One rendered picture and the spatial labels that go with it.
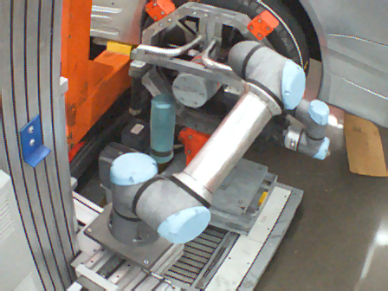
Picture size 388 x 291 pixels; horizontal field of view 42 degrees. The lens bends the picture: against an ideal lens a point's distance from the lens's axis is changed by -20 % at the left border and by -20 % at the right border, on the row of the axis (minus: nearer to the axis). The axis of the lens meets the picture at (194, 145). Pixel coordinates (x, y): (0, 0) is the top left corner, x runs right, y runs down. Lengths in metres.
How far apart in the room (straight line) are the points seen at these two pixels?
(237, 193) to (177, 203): 1.25
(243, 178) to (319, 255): 0.56
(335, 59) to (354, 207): 1.06
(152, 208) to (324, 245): 1.50
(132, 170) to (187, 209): 0.17
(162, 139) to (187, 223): 0.92
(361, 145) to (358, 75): 1.27
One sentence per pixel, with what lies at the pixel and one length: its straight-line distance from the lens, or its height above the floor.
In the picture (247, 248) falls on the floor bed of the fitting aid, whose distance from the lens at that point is 2.58.
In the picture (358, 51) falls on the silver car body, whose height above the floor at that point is 1.06.
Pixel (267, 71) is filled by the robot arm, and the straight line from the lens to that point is 1.44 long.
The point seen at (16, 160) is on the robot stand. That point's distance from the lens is 1.24.
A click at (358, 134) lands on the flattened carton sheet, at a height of 0.01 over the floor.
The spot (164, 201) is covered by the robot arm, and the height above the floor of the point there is 1.04.
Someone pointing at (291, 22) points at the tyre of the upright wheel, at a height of 1.07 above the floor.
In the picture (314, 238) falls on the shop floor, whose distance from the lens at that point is 2.78.
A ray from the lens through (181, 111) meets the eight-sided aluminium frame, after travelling 2.34.
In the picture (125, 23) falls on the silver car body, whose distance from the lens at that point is 2.52.
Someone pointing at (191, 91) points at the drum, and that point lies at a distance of 2.05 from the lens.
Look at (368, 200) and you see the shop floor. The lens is 3.07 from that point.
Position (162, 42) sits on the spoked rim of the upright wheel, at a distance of 2.32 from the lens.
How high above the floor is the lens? 2.00
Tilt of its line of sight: 39 degrees down
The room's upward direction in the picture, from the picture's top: 5 degrees clockwise
